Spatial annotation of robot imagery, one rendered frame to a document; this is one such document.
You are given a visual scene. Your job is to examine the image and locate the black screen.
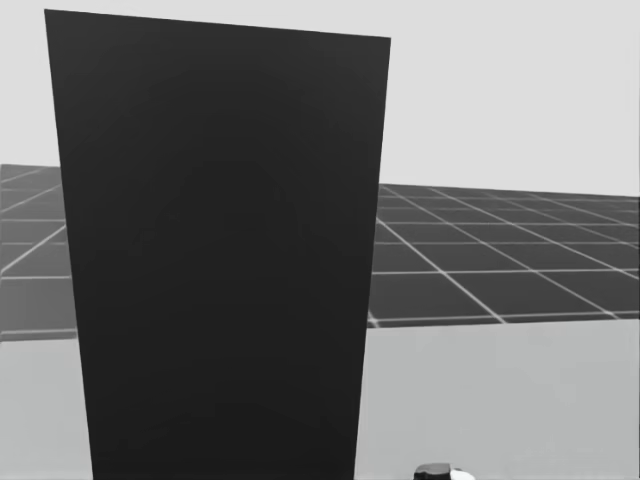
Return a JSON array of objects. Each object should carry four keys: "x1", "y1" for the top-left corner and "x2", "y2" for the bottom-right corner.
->
[{"x1": 43, "y1": 8, "x2": 393, "y2": 480}]

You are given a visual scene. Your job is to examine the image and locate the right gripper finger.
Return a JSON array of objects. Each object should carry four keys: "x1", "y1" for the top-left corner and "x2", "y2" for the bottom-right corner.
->
[{"x1": 413, "y1": 462, "x2": 477, "y2": 480}]

